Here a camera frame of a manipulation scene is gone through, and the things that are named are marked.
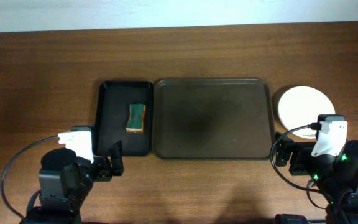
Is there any cream plate with red smear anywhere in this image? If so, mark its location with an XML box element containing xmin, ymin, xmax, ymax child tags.
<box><xmin>277</xmin><ymin>86</ymin><xmax>336</xmax><ymax>130</ymax></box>

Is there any green orange sponge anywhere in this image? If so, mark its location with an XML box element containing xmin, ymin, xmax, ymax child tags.
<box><xmin>126</xmin><ymin>103</ymin><xmax>147</xmax><ymax>133</ymax></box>

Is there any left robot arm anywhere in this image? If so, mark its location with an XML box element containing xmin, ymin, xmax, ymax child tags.
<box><xmin>21</xmin><ymin>126</ymin><xmax>124</xmax><ymax>223</ymax></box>

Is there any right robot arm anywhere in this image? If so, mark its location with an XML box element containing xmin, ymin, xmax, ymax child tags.
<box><xmin>270</xmin><ymin>114</ymin><xmax>358</xmax><ymax>223</ymax></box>

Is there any black plastic tray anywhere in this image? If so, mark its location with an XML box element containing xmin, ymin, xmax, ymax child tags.
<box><xmin>93</xmin><ymin>80</ymin><xmax>154</xmax><ymax>156</ymax></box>

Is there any brown serving tray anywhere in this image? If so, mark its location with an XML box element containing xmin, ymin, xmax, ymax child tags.
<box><xmin>152</xmin><ymin>78</ymin><xmax>275</xmax><ymax>160</ymax></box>

